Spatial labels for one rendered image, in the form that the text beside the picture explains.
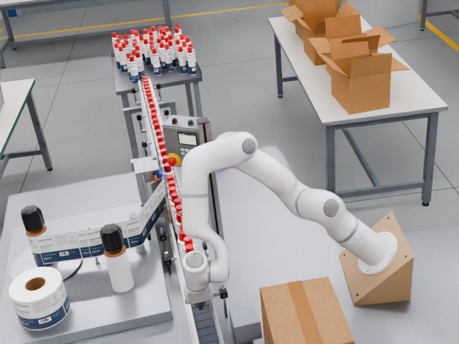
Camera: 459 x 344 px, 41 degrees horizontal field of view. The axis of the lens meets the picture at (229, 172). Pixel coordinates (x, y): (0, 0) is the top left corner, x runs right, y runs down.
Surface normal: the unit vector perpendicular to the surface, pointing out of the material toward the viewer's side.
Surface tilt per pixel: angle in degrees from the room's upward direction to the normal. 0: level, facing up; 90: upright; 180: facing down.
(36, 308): 90
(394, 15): 90
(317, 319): 0
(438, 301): 0
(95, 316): 0
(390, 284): 90
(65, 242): 90
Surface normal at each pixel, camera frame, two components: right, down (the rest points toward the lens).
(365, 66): 0.21, 0.62
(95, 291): -0.10, -0.85
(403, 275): 0.04, 0.51
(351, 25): 0.06, 0.25
